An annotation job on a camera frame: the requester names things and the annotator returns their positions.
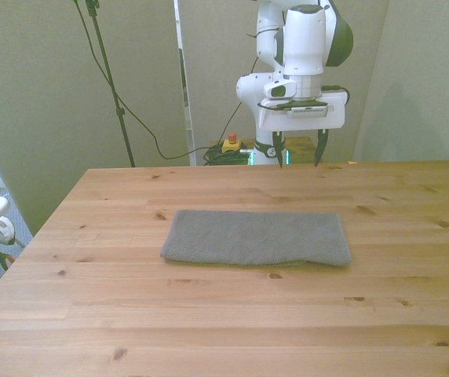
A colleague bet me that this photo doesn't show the grey towel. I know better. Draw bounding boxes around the grey towel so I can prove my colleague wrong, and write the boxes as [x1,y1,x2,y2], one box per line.
[159,209,352,269]

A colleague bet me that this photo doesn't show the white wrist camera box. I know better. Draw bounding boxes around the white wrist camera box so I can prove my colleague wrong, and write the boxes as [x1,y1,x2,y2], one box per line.
[287,105,330,119]

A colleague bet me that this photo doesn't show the white round device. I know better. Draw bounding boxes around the white round device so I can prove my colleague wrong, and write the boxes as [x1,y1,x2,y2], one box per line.
[0,217,16,247]

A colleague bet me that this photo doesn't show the black camera stand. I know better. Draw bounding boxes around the black camera stand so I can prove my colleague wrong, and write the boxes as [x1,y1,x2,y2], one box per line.
[84,0,137,168]

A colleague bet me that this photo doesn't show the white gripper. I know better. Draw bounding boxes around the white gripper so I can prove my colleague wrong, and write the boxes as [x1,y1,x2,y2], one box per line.
[257,90,347,170]

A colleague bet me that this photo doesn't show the white vertical frame strip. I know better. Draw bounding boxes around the white vertical frame strip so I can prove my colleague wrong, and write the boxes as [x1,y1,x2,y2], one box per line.
[173,0,198,167]

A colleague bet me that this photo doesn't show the dark coiled cable bundle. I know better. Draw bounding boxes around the dark coiled cable bundle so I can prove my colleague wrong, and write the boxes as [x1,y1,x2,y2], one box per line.
[202,145,255,167]

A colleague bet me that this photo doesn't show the black stand cable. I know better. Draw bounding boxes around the black stand cable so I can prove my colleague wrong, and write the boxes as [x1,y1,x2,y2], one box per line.
[71,0,225,160]

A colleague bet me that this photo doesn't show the yellow emergency stop box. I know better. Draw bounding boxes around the yellow emergency stop box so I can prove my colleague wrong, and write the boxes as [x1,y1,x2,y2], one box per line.
[221,132,243,155]

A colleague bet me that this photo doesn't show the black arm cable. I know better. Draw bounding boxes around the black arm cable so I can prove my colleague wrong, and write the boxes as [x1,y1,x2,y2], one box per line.
[246,26,352,113]

